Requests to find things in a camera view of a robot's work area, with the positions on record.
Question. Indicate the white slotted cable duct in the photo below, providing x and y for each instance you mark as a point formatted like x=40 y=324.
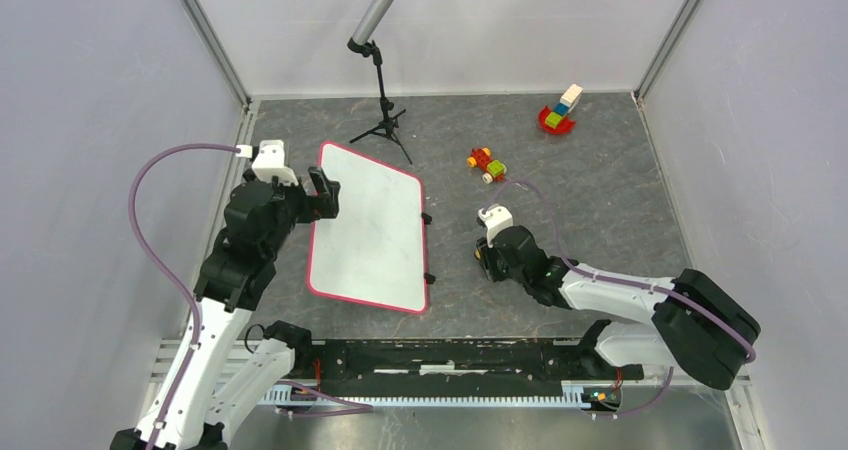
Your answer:
x=566 y=397

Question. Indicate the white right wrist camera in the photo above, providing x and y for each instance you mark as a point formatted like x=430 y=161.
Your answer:
x=494 y=219

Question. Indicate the black tripod microphone stand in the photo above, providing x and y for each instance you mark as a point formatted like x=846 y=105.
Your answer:
x=387 y=126

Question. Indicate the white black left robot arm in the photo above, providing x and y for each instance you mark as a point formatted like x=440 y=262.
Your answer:
x=193 y=410

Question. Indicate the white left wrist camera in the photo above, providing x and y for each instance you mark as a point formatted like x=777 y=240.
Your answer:
x=268 y=163

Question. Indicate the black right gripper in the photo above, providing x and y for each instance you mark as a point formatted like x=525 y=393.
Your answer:
x=487 y=257

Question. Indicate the grey microphone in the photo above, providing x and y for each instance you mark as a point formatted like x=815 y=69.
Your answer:
x=368 y=24

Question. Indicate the red toy brick boat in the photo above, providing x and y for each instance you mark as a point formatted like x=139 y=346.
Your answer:
x=557 y=120

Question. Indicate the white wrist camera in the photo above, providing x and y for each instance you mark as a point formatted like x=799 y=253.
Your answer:
x=268 y=163
x=494 y=219

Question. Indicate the red toy brick car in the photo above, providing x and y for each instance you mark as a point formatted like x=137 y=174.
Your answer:
x=492 y=169

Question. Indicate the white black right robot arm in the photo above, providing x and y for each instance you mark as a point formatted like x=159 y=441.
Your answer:
x=687 y=322

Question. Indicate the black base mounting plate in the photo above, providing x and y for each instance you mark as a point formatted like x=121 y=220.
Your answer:
x=453 y=367

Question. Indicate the pink framed whiteboard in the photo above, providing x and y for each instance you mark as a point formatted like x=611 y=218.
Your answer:
x=374 y=252

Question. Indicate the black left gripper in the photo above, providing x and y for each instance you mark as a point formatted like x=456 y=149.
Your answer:
x=324 y=204

